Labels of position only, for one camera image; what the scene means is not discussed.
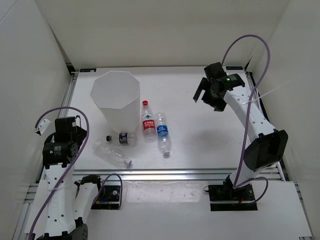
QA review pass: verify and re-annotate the clear crushed plastic bottle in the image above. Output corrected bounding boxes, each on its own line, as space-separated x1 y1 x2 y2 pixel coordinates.
92 140 133 167

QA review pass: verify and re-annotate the black cap plastic bottle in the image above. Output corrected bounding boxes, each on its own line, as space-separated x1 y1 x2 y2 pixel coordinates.
106 132 137 146

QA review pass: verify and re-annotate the blue label plastic bottle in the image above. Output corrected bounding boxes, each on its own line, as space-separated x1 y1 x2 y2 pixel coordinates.
155 112 172 157

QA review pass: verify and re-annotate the red label plastic bottle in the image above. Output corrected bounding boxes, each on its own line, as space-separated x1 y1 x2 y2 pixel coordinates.
141 100 157 143

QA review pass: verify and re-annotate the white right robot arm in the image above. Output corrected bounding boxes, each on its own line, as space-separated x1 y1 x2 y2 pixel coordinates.
193 62 288 200

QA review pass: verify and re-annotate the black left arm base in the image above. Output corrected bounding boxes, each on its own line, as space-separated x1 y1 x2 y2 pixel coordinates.
91 185 123 210

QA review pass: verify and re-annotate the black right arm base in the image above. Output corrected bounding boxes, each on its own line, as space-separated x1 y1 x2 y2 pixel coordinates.
203 184 258 212

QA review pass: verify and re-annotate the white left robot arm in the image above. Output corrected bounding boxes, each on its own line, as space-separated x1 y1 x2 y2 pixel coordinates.
38 116 105 240

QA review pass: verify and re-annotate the white octagonal bin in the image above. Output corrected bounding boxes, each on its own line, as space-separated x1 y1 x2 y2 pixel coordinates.
90 70 140 132

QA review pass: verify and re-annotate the blue sticker right corner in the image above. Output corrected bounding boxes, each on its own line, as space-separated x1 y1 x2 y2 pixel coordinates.
226 66 243 71

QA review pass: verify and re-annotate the blue sticker corner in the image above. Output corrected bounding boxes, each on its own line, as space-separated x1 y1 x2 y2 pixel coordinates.
79 68 97 73
226 66 243 71

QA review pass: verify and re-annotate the blue sticker left corner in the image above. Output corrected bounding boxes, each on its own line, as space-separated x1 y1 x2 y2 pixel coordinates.
79 68 97 73

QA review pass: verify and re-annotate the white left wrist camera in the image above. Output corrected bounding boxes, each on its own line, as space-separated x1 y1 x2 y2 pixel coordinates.
34 118 51 136

